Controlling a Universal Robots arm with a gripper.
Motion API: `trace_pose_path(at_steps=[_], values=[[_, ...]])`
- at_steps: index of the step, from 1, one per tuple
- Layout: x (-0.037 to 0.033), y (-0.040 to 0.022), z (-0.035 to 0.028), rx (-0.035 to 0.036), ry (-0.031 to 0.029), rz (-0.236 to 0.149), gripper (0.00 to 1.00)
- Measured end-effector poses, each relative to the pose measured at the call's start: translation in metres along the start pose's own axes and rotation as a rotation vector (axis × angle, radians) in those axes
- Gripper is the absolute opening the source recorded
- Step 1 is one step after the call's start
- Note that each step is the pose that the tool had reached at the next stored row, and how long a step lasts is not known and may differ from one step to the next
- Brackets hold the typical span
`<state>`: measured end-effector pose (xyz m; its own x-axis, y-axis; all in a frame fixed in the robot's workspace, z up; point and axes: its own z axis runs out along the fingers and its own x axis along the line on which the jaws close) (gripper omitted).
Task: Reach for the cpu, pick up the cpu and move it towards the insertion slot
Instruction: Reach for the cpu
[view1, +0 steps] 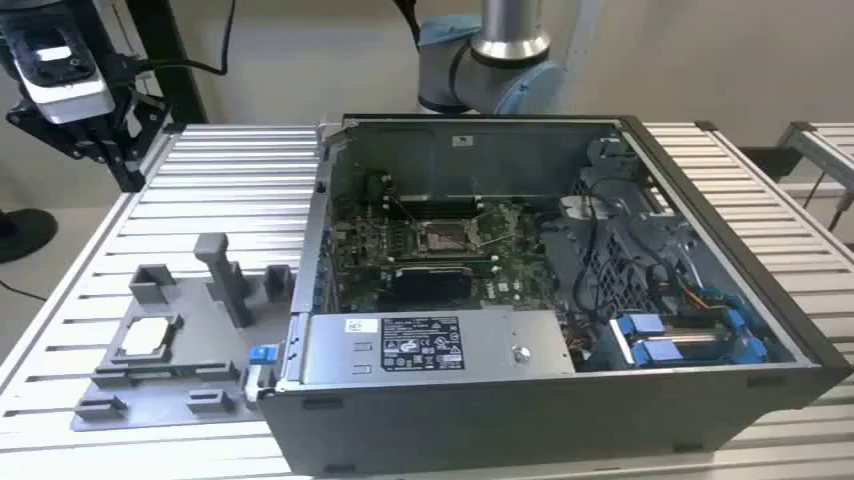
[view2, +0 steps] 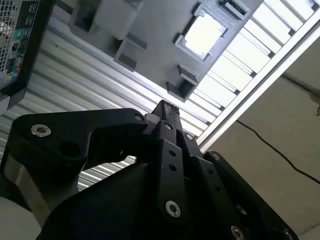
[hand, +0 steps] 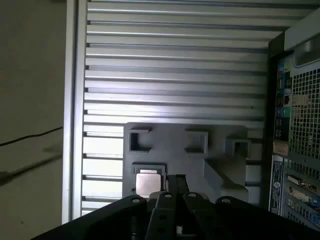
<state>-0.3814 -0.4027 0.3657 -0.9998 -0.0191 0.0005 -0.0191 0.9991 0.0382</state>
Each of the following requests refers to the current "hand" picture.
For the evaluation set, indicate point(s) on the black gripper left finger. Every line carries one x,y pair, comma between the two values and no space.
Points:
162,215

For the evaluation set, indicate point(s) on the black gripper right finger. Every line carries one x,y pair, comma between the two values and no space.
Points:
195,215

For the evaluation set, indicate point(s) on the silver square CPU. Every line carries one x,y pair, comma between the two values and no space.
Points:
147,183

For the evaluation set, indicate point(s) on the grey plastic parts rack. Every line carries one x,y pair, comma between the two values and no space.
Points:
172,150

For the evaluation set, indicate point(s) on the black open PC case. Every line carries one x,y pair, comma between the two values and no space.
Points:
302,112

